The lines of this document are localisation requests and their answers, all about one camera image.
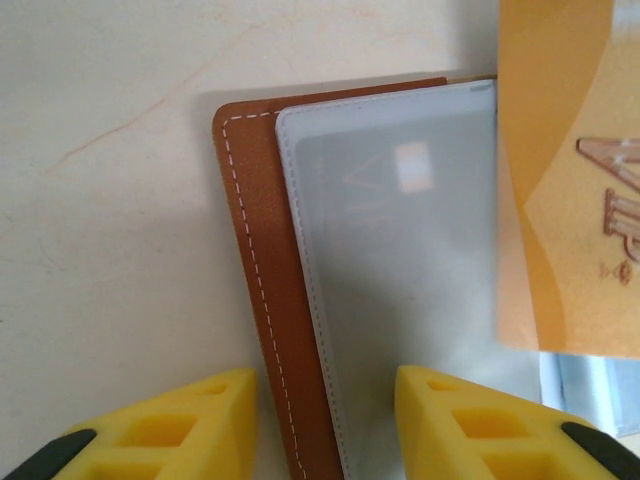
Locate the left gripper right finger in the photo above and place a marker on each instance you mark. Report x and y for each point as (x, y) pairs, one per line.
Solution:
(450, 440)

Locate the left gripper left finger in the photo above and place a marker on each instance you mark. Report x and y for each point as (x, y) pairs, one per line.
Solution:
(190, 440)

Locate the brown leather card holder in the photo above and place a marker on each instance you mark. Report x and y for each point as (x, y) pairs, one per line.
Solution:
(260, 200)

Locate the gold VIP card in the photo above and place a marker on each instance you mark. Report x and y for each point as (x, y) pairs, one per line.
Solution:
(550, 150)

